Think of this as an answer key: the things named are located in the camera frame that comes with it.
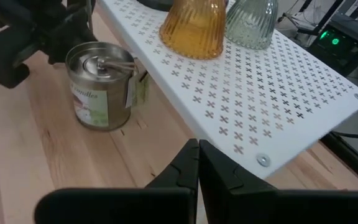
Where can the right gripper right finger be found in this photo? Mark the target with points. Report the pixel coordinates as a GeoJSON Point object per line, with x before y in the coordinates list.
{"type": "Point", "coordinates": [216, 174]}

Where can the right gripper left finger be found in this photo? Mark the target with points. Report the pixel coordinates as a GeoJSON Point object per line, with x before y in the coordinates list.
{"type": "Point", "coordinates": [185, 171]}

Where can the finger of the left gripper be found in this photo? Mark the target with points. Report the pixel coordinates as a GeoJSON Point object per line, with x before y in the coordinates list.
{"type": "Point", "coordinates": [73, 37]}

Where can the silver candle tin green label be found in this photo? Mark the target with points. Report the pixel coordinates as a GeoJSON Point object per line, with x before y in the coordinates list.
{"type": "Point", "coordinates": [98, 93]}

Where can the amber ribbed glass candle holder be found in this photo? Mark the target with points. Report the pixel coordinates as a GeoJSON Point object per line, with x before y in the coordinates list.
{"type": "Point", "coordinates": [194, 31]}

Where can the clear ribbed glass vase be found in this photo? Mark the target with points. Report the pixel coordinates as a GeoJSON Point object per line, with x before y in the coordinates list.
{"type": "Point", "coordinates": [250, 28]}

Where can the white perforated metal shelf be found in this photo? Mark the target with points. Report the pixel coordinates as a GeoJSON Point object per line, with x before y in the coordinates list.
{"type": "Point", "coordinates": [228, 102]}

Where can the black electronics box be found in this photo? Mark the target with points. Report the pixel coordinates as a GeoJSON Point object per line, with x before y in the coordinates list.
{"type": "Point", "coordinates": [337, 46]}

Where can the black aluminium table frame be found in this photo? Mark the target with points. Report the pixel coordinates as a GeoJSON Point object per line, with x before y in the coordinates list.
{"type": "Point", "coordinates": [353, 161]}

